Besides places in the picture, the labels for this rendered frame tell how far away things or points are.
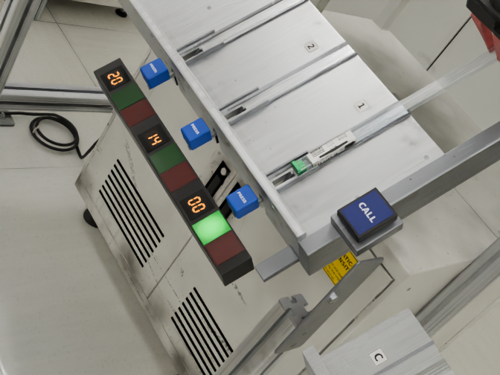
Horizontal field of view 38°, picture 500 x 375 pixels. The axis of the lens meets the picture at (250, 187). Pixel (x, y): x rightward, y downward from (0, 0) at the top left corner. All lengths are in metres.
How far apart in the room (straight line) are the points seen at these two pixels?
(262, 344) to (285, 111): 0.28
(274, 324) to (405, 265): 0.30
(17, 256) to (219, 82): 0.80
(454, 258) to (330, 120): 0.42
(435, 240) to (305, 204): 0.43
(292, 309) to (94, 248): 0.91
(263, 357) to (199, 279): 0.54
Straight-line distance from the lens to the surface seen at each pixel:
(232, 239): 0.83
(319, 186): 0.84
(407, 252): 1.13
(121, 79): 0.97
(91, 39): 2.38
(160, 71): 0.94
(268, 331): 0.88
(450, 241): 1.25
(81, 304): 1.59
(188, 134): 0.88
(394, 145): 0.87
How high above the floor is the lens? 1.16
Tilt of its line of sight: 32 degrees down
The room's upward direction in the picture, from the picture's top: 37 degrees clockwise
